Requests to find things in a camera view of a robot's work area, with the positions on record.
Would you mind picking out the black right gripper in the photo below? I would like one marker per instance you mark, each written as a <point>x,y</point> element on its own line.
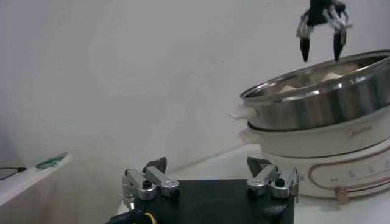
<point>321,10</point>

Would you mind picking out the stainless steel steamer basket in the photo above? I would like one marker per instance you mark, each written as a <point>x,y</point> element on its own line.
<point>320,109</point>

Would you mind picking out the cream electric cooker base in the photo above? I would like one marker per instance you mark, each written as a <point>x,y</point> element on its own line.
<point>304,143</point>

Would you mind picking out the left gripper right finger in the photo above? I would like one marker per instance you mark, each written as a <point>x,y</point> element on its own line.
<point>268,182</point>

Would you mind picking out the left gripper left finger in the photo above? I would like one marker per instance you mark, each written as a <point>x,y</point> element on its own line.
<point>152,182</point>

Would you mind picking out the white side table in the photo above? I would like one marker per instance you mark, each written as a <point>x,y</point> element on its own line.
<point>30,182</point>

